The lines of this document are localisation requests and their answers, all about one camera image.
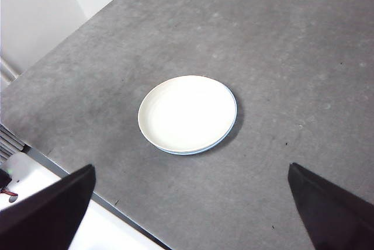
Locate grey ribbed metal profile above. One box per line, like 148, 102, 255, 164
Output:
0, 123, 26, 162

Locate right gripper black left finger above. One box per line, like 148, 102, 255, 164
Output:
0, 164, 96, 250

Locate white round plate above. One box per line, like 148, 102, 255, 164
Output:
137, 75, 237, 154

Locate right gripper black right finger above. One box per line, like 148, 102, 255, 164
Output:
288, 162, 374, 250

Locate white wall conduit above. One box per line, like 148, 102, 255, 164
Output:
0, 57, 23, 84

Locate blue round plate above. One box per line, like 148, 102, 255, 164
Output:
140, 85, 238, 157

